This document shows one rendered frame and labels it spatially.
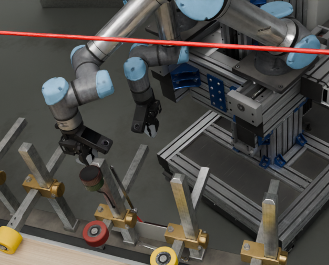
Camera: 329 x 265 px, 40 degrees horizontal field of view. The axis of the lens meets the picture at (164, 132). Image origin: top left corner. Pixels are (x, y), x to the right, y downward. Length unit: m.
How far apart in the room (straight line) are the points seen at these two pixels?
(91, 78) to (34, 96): 2.36
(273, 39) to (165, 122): 1.74
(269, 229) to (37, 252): 0.73
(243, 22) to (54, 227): 1.04
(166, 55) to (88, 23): 2.66
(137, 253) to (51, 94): 0.68
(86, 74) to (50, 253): 0.58
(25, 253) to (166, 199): 1.24
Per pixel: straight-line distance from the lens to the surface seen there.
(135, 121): 1.69
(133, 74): 1.58
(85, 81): 1.31
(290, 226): 2.24
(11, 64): 4.12
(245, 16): 1.33
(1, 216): 1.98
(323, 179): 2.39
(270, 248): 1.40
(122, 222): 1.55
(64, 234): 1.81
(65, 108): 1.32
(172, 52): 1.64
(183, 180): 1.26
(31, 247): 1.57
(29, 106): 3.58
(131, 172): 1.67
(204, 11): 1.23
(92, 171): 1.32
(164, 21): 1.59
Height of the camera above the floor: 2.11
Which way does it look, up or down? 45 degrees down
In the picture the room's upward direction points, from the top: 15 degrees counter-clockwise
